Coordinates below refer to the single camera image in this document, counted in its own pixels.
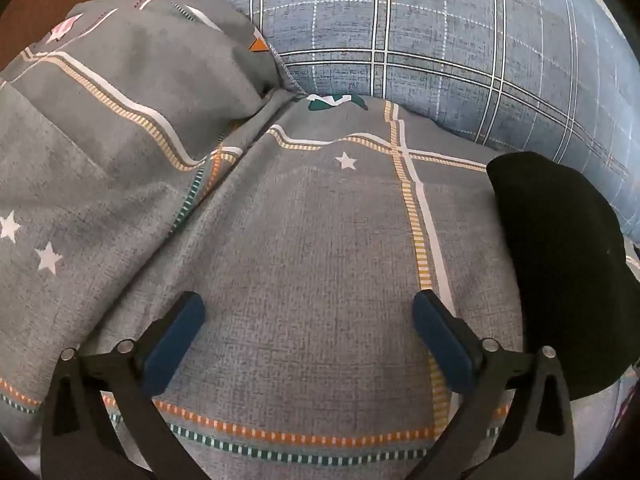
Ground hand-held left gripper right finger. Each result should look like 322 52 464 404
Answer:
412 289 576 480

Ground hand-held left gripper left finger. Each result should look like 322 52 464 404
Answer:
41 291 211 480

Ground black pants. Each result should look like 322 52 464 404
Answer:
486 151 640 402

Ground grey star printed bedsheet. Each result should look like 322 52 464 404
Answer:
0 94 640 480

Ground grey printed folded quilt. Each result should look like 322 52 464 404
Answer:
0 0 302 281

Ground blue plaid pillow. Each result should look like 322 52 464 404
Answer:
164 0 640 242

